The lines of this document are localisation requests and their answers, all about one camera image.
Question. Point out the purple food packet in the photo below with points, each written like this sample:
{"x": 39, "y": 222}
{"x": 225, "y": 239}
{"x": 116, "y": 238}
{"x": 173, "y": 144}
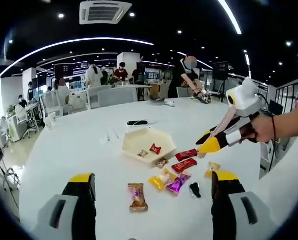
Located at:
{"x": 177, "y": 184}

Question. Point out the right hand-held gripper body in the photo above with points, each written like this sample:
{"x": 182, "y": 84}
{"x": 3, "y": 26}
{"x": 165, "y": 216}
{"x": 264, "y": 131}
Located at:
{"x": 246, "y": 100}

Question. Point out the small gold food packet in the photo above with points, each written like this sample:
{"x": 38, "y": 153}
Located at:
{"x": 142, "y": 153}

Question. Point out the dark grey pouch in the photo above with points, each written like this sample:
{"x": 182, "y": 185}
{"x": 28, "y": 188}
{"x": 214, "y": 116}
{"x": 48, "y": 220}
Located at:
{"x": 156, "y": 100}

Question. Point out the person's white shirt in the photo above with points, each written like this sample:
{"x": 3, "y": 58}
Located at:
{"x": 289, "y": 175}

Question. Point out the person's right hand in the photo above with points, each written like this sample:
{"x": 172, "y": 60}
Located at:
{"x": 264, "y": 130}

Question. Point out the brown gold food packet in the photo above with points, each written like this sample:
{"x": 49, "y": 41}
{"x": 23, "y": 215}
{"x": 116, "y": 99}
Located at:
{"x": 138, "y": 198}

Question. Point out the black hanging sign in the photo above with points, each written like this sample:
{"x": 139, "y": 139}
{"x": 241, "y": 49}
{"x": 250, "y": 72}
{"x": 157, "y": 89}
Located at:
{"x": 64, "y": 70}

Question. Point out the dark cloth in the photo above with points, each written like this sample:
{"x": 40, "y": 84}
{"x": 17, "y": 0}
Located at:
{"x": 201, "y": 98}

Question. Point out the pink food tongs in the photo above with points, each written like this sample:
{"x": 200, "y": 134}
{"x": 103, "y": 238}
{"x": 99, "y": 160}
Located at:
{"x": 226, "y": 120}

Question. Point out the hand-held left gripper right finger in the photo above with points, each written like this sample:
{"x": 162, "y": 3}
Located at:
{"x": 229, "y": 190}

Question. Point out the small orange food packet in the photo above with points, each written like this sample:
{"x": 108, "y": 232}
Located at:
{"x": 162, "y": 162}

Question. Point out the ceiling air conditioner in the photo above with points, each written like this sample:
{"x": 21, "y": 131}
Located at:
{"x": 105, "y": 12}

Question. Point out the yellow bread food packet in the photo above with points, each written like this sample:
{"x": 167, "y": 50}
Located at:
{"x": 212, "y": 167}

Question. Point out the small white device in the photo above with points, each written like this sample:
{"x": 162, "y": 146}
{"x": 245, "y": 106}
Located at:
{"x": 170, "y": 103}

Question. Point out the black screen on tripod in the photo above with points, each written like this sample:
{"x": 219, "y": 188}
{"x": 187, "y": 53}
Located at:
{"x": 220, "y": 71}

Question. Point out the yellow clear food packet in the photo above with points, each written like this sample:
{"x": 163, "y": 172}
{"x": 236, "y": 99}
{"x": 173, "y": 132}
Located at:
{"x": 160, "y": 181}

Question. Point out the black power strip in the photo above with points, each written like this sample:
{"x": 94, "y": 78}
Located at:
{"x": 137, "y": 123}

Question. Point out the red food bar packet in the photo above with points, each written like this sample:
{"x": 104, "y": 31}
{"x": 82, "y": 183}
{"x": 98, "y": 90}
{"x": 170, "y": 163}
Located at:
{"x": 184, "y": 165}
{"x": 186, "y": 155}

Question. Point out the small red food packet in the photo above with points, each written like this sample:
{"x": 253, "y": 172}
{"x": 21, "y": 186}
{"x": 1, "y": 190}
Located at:
{"x": 155, "y": 148}

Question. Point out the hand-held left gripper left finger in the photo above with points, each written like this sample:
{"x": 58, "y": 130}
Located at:
{"x": 76, "y": 195}

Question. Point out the black food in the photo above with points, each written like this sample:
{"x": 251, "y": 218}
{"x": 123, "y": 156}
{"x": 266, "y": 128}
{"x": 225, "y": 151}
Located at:
{"x": 195, "y": 190}

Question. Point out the white paper cup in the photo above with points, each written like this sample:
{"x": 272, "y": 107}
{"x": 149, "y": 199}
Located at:
{"x": 49, "y": 121}

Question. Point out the beige hexagonal container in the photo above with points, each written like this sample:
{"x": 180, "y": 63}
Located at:
{"x": 161, "y": 140}

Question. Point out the black desk monitor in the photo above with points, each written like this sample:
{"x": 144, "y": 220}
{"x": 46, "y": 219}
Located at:
{"x": 276, "y": 108}

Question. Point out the white counter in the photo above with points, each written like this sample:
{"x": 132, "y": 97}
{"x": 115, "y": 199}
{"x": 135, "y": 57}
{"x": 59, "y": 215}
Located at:
{"x": 113, "y": 96}

